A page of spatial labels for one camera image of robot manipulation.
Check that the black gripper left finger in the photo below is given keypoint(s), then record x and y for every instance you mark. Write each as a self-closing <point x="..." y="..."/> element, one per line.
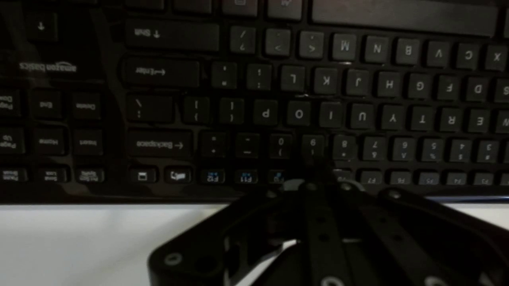
<point x="264" y="232"/>

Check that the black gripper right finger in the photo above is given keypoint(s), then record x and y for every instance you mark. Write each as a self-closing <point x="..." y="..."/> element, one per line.
<point x="414" y="239"/>

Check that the black computer keyboard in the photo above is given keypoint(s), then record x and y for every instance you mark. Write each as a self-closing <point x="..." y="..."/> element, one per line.
<point x="264" y="96"/>

